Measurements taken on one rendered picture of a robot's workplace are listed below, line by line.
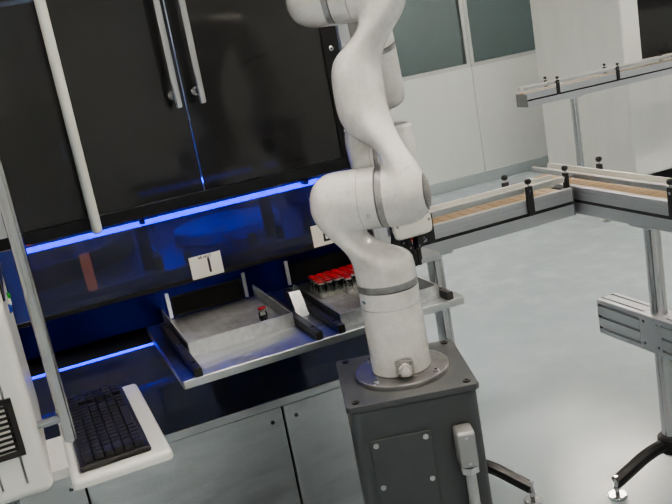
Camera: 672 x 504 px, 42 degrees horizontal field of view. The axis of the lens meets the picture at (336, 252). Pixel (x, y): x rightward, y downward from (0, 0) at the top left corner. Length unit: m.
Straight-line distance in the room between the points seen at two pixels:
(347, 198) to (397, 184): 0.10
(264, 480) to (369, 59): 1.31
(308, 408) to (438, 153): 5.42
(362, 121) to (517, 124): 6.50
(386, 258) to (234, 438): 0.95
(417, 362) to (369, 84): 0.55
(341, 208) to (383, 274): 0.15
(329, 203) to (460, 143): 6.20
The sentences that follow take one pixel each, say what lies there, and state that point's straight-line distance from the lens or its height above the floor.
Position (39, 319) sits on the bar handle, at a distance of 1.71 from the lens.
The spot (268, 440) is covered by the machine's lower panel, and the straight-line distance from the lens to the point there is 2.49.
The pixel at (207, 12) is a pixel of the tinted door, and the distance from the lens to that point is 2.28.
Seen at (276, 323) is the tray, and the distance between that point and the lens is 2.11.
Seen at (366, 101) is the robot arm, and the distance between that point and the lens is 1.65.
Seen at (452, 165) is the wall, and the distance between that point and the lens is 7.80.
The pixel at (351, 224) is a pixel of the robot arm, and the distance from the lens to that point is 1.66.
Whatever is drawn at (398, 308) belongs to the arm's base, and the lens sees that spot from 1.69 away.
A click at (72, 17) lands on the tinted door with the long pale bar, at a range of 2.23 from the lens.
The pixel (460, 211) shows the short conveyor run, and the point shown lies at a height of 0.93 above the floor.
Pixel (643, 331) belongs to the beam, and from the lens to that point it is 2.87.
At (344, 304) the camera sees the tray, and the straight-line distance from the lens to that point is 2.21.
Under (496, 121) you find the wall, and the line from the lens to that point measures 8.00.
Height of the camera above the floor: 1.55
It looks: 14 degrees down
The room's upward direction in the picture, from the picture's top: 10 degrees counter-clockwise
